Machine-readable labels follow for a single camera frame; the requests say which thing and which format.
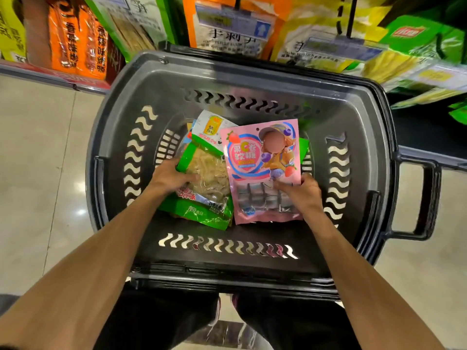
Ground person's left forearm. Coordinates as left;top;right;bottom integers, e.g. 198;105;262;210
0;186;176;350

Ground white packet with yellow label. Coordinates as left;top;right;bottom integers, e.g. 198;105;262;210
188;110;238;158

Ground pink cartoon candy packet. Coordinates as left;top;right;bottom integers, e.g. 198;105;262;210
220;119;304;226

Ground yellow hanging snack packet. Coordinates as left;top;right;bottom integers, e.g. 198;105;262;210
350;51;438;93

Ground green clear noodle snack packet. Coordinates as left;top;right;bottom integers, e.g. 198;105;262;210
159;141;234;231

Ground person's black trousers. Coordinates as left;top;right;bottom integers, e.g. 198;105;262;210
94;282;351;350

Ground yellow-green snack packet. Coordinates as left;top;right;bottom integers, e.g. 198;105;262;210
0;0;28;63

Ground black display hook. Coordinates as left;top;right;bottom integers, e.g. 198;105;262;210
346;0;361;39

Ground brown snack packet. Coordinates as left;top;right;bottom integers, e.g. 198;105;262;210
21;0;52;68

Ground orange and white hanging packet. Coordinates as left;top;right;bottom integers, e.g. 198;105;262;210
182;0;293;61

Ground orange snack packet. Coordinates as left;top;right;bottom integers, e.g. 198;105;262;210
47;0;111;81

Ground green packet under pink packet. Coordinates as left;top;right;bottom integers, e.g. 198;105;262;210
299;138;311;172

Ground person's right forearm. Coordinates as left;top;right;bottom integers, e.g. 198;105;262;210
301;208;446;350

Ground dark grey plastic shopping basket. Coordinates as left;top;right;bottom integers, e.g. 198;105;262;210
86;42;442;300

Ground green hanging packet red label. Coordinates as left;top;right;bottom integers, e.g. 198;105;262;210
379;14;467;66

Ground white and green snack packet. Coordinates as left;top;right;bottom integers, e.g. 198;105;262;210
82;0;176;63

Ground blue-white price tag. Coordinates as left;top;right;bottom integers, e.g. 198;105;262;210
306;35;384;63
194;0;275;43

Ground yellow and white hanging packet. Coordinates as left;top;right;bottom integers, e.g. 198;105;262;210
269;0;392;74

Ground person's left hand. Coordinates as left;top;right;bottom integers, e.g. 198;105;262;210
147;158;200;196

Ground person's right hand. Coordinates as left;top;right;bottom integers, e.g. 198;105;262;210
273;173;324;216

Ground grey shelf edge rail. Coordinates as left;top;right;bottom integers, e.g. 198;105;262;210
0;59;111;96

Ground yellow-white price tag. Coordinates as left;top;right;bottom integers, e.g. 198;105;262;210
419;63;467;92

